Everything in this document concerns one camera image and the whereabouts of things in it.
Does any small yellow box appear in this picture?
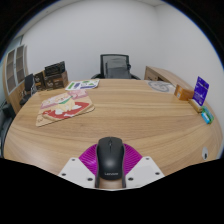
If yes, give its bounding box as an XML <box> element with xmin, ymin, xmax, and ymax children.
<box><xmin>188</xmin><ymin>98</ymin><xmax>204</xmax><ymax>114</ymax></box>

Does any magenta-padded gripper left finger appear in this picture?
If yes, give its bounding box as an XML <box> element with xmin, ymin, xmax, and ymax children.
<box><xmin>57</xmin><ymin>143</ymin><xmax>100</xmax><ymax>189</ymax></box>

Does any grey backpack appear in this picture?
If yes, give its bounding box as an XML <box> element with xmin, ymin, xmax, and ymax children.
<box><xmin>105</xmin><ymin>57</ymin><xmax>132</xmax><ymax>80</ymax></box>

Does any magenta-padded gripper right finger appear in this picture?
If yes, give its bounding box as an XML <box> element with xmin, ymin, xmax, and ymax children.
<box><xmin>122</xmin><ymin>143</ymin><xmax>166</xmax><ymax>189</ymax></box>

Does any black box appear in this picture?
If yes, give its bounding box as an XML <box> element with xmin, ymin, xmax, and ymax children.
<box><xmin>44</xmin><ymin>60</ymin><xmax>67</xmax><ymax>78</ymax></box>

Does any wooden side cabinet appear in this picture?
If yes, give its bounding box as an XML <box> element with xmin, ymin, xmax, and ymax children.
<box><xmin>143</xmin><ymin>65</ymin><xmax>194</xmax><ymax>93</ymax></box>

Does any purple standing card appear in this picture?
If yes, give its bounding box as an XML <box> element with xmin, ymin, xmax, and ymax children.
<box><xmin>192</xmin><ymin>76</ymin><xmax>210</xmax><ymax>107</ymax></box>

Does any small brown carton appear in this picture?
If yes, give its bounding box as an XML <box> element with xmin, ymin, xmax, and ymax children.
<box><xmin>33</xmin><ymin>70</ymin><xmax>47</xmax><ymax>92</ymax></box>

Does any black computer mouse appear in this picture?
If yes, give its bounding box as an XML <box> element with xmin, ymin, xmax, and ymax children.
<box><xmin>95</xmin><ymin>136</ymin><xmax>126</xmax><ymax>181</ymax></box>

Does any wooden shelf unit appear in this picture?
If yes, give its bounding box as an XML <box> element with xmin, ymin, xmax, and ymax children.
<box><xmin>2</xmin><ymin>44</ymin><xmax>29</xmax><ymax>114</ymax></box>

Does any green box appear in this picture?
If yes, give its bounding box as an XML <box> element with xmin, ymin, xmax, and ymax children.
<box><xmin>202</xmin><ymin>105</ymin><xmax>215</xmax><ymax>124</ymax></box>

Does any black sofa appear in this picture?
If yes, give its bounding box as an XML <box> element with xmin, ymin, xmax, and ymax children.
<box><xmin>0</xmin><ymin>103</ymin><xmax>16</xmax><ymax>158</ymax></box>

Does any large brown carton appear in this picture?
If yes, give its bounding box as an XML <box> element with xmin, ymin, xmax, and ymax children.
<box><xmin>43</xmin><ymin>70</ymin><xmax>69</xmax><ymax>91</ymax></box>

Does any blue box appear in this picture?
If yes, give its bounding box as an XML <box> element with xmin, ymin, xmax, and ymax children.
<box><xmin>200</xmin><ymin>111</ymin><xmax>212</xmax><ymax>125</ymax></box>

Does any white sticker sheet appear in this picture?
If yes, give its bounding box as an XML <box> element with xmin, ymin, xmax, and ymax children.
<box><xmin>64</xmin><ymin>78</ymin><xmax>101</xmax><ymax>92</ymax></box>

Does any pink and red printed mouse pad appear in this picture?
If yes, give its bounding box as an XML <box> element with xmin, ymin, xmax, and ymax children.
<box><xmin>35</xmin><ymin>89</ymin><xmax>96</xmax><ymax>128</ymax></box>

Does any white cable grommet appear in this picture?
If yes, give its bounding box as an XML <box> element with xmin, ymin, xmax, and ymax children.
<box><xmin>201</xmin><ymin>147</ymin><xmax>210</xmax><ymax>160</ymax></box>

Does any round white printed disc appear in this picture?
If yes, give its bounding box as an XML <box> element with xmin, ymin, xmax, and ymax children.
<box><xmin>147</xmin><ymin>80</ymin><xmax>176</xmax><ymax>94</ymax></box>

